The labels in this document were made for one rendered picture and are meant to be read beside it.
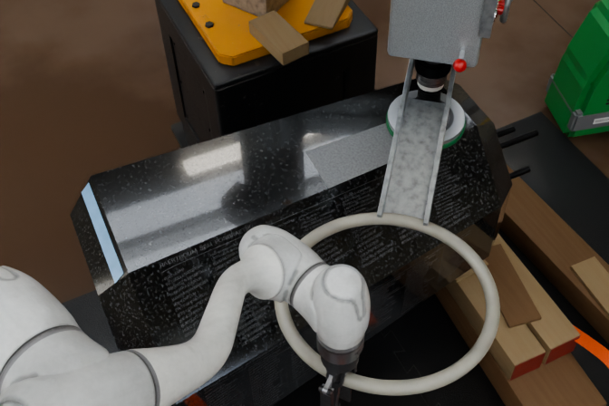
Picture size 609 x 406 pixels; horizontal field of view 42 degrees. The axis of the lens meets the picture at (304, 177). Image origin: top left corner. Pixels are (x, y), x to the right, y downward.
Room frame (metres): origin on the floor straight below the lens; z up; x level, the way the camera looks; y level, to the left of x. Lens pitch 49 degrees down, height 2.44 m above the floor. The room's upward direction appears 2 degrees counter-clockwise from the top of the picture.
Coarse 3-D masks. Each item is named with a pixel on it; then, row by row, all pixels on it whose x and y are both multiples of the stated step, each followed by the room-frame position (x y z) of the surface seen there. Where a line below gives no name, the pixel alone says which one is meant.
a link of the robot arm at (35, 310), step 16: (0, 272) 0.63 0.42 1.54; (16, 272) 0.64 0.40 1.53; (0, 288) 0.60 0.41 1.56; (16, 288) 0.60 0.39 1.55; (32, 288) 0.60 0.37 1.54; (0, 304) 0.57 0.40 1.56; (16, 304) 0.57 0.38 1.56; (32, 304) 0.57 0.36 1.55; (48, 304) 0.58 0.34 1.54; (0, 320) 0.54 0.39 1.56; (16, 320) 0.54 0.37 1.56; (32, 320) 0.54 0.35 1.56; (48, 320) 0.55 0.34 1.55; (64, 320) 0.56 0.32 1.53; (0, 336) 0.52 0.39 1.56; (16, 336) 0.52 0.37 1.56; (32, 336) 0.52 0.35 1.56; (0, 352) 0.50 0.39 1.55; (0, 368) 0.49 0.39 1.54
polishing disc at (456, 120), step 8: (400, 96) 1.66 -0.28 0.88; (408, 96) 1.66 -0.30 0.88; (416, 96) 1.65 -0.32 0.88; (440, 96) 1.65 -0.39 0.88; (392, 104) 1.62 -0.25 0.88; (456, 104) 1.62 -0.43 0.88; (392, 112) 1.59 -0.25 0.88; (456, 112) 1.58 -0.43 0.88; (392, 120) 1.56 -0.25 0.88; (448, 120) 1.56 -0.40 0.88; (456, 120) 1.56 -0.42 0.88; (464, 120) 1.55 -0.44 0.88; (392, 128) 1.53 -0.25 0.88; (448, 128) 1.53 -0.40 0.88; (456, 128) 1.52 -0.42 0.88; (448, 136) 1.50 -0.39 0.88; (456, 136) 1.50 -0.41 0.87
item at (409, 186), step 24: (408, 72) 1.54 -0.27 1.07; (408, 120) 1.45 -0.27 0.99; (432, 120) 1.44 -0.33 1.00; (408, 144) 1.38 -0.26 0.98; (432, 144) 1.37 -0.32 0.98; (408, 168) 1.31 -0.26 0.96; (432, 168) 1.31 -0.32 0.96; (384, 192) 1.22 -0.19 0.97; (408, 192) 1.25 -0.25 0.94; (432, 192) 1.21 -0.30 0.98
